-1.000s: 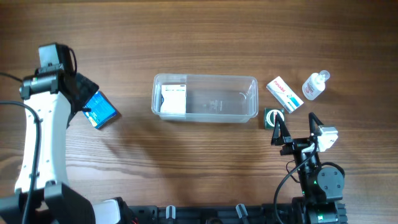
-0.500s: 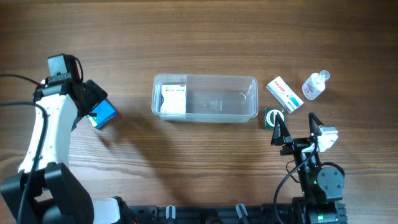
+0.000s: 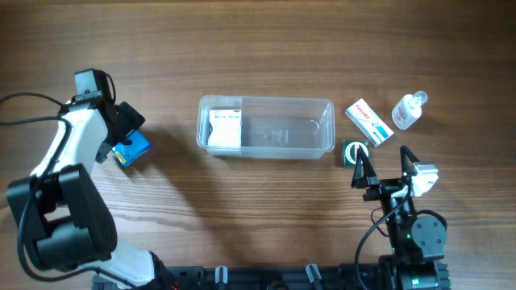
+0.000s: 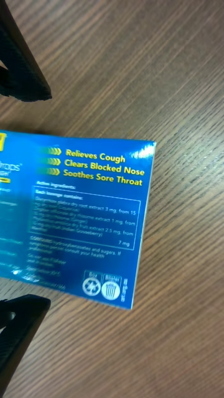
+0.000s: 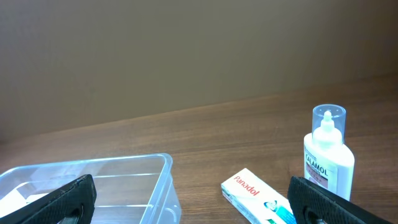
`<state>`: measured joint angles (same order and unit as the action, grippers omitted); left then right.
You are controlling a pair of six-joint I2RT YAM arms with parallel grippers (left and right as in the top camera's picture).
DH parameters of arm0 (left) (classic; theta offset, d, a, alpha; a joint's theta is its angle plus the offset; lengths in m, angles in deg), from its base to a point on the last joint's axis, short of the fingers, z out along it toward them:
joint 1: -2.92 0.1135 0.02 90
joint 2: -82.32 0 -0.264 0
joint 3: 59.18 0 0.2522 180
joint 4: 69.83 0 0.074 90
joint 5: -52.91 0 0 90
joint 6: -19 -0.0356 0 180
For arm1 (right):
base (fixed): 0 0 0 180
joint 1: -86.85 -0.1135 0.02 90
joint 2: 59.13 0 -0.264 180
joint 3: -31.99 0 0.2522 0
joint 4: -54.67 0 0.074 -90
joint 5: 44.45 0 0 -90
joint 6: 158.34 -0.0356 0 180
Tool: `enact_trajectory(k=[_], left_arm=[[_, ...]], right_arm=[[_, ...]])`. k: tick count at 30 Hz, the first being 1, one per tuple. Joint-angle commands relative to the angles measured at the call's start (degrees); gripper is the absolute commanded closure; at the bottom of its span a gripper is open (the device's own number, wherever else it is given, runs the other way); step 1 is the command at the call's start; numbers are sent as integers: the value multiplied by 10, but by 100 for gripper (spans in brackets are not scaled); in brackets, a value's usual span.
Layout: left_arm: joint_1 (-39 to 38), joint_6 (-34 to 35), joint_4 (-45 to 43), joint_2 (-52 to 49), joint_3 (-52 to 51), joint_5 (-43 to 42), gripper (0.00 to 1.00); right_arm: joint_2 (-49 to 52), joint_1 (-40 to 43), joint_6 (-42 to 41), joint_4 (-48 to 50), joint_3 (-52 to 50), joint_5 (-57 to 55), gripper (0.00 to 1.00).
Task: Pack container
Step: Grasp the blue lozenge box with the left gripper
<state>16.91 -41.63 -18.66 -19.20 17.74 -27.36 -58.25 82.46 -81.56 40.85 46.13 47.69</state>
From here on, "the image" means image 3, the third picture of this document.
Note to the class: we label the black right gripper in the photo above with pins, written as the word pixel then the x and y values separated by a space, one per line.
pixel 384 187

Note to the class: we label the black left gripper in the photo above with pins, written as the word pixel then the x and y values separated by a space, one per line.
pixel 130 118

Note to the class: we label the blue medicine box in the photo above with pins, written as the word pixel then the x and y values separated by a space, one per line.
pixel 129 151

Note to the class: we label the white medicine box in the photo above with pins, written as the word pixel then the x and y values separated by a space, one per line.
pixel 225 128

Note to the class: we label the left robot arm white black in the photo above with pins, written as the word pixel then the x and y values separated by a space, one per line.
pixel 64 226

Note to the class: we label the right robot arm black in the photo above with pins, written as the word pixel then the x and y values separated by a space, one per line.
pixel 417 237

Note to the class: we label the clear plastic container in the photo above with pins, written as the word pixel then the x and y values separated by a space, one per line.
pixel 273 127

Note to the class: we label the green round tin box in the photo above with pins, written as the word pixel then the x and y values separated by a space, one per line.
pixel 350 149

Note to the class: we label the white Panadol box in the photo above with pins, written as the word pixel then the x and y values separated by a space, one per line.
pixel 369 123

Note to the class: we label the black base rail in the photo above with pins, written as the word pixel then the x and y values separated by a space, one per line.
pixel 337 277

